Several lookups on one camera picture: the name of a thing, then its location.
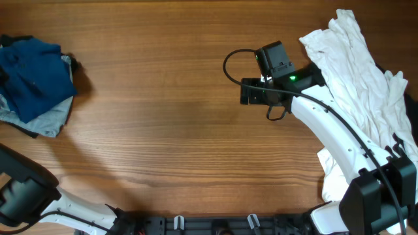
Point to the dark blue t-shirt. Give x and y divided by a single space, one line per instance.
34 78

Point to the folded black garment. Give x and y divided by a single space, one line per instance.
13 39

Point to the folded light blue jeans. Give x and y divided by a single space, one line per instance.
49 120

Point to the white printed t-shirt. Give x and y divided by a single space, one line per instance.
374 100

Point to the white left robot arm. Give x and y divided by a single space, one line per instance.
32 195

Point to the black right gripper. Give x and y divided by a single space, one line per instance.
254 96

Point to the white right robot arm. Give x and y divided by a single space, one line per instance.
380 181

